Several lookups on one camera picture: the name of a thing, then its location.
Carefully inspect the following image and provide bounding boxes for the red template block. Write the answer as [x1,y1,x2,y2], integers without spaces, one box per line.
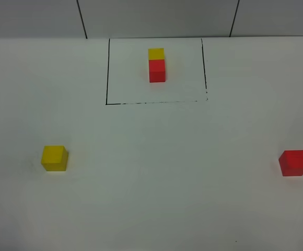
[149,59,166,83]

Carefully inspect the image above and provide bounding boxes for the yellow template block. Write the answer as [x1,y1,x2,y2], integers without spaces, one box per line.
[148,48,165,61]

